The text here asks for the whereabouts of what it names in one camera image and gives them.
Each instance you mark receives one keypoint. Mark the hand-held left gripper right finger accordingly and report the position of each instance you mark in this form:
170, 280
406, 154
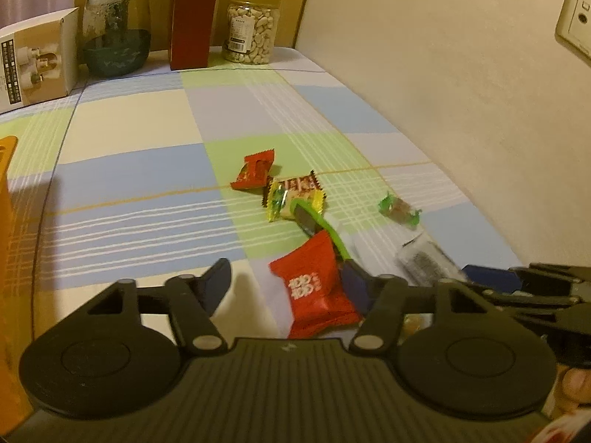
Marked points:
353, 284

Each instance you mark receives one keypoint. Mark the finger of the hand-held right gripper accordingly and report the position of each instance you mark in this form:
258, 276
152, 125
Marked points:
489, 279
531, 302

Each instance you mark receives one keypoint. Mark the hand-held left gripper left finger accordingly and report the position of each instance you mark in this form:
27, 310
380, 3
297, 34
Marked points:
219, 284

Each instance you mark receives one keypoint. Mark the large red snack packet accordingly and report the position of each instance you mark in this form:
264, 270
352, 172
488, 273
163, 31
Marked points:
314, 286

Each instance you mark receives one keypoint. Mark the long green snack packet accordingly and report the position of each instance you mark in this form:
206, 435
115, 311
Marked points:
323, 230

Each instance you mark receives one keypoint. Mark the clear snack packet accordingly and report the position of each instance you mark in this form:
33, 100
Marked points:
427, 260

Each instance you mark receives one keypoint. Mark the small green candy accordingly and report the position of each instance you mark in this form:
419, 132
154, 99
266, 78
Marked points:
399, 210

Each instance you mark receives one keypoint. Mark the green yellow candy packet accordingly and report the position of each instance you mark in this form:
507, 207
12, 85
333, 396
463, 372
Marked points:
281, 203

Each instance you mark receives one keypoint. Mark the small red snack packet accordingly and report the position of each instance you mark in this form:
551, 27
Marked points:
251, 170

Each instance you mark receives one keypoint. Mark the orange plastic tray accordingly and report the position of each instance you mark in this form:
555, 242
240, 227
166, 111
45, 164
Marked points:
7, 240

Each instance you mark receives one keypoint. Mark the person's right hand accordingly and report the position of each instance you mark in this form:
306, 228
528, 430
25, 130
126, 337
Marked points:
575, 385

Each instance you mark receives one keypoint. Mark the red white candy wrapper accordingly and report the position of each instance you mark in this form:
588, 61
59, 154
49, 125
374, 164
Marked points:
300, 183

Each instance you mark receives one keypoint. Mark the open red carton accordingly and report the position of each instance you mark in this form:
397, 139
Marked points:
191, 27

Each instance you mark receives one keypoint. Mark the clear jar of nuts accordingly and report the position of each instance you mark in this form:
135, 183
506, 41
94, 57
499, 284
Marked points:
251, 27

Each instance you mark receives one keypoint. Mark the dark glass jar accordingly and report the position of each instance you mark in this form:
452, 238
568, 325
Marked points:
115, 32

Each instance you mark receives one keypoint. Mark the white printed cardboard box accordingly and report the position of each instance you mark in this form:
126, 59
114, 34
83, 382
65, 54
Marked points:
34, 60

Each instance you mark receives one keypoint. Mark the large wall socket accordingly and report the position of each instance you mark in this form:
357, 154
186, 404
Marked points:
577, 23

